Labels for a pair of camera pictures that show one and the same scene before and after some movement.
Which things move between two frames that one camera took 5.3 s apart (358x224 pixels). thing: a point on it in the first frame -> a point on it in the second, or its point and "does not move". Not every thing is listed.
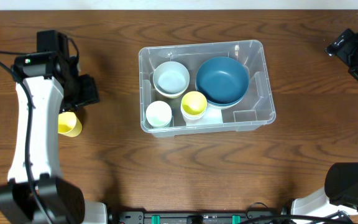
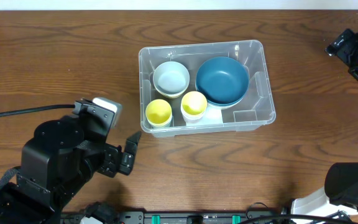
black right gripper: [342, 45] does not move
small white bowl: [171, 87] does not move
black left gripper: [86, 92] -> [114, 159]
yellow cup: [194, 103] does not move
